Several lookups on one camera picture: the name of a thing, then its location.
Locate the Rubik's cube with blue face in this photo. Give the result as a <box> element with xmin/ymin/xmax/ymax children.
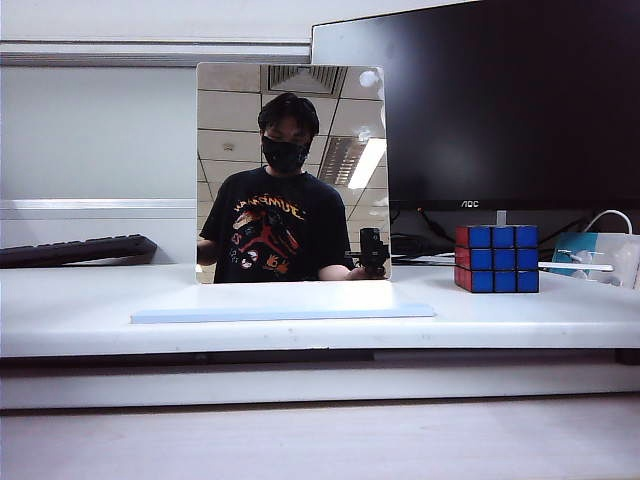
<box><xmin>453</xmin><ymin>224</ymin><xmax>541</xmax><ymax>295</ymax></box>

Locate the square frameless mirror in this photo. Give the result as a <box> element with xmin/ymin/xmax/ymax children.
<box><xmin>192</xmin><ymin>62</ymin><xmax>392</xmax><ymax>286</ymax></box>

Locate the light blue flat base board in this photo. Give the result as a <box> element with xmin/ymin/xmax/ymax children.
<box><xmin>130</xmin><ymin>282</ymin><xmax>437</xmax><ymax>325</ymax></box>

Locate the black AOC computer monitor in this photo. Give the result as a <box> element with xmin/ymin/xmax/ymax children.
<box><xmin>310</xmin><ymin>0</ymin><xmax>640</xmax><ymax>212</ymax></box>

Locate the black computer keyboard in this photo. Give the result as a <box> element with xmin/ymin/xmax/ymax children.
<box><xmin>0</xmin><ymin>233</ymin><xmax>159</xmax><ymax>270</ymax></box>

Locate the teal cardboard box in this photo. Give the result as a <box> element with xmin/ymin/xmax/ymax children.
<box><xmin>548</xmin><ymin>231</ymin><xmax>600</xmax><ymax>276</ymax></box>

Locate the long white flat strip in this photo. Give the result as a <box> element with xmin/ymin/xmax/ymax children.
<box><xmin>537</xmin><ymin>260</ymin><xmax>615</xmax><ymax>273</ymax></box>

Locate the translucent white plastic box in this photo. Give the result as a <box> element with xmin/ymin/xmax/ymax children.
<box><xmin>574</xmin><ymin>233</ymin><xmax>640</xmax><ymax>291</ymax></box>

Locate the black cable bundle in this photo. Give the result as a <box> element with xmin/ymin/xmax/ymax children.
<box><xmin>389</xmin><ymin>208</ymin><xmax>457</xmax><ymax>262</ymax></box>

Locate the white partition rail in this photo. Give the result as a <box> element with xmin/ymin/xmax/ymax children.
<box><xmin>0</xmin><ymin>198</ymin><xmax>197</xmax><ymax>222</ymax></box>

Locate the grey aluminium partition rail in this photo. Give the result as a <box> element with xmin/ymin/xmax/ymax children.
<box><xmin>0</xmin><ymin>39</ymin><xmax>312</xmax><ymax>68</ymax></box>

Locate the white looped cable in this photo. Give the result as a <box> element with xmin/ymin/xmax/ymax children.
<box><xmin>583</xmin><ymin>209</ymin><xmax>635</xmax><ymax>237</ymax></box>

